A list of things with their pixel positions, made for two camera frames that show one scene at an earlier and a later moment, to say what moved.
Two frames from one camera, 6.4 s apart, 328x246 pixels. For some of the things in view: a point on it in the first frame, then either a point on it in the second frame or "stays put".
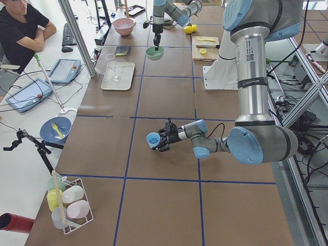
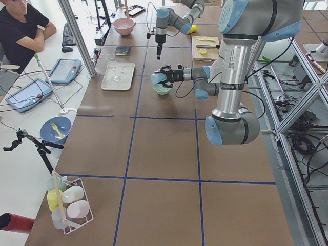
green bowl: [152, 54] to [159, 88]
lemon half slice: [202, 51] stays put
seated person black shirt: [23, 29] stays put
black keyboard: [68, 37] stays put
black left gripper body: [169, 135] to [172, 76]
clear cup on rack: [56, 218] stays put
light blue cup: [153, 139] to [156, 78]
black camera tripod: [41, 146] stays put
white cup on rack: [75, 193] stays put
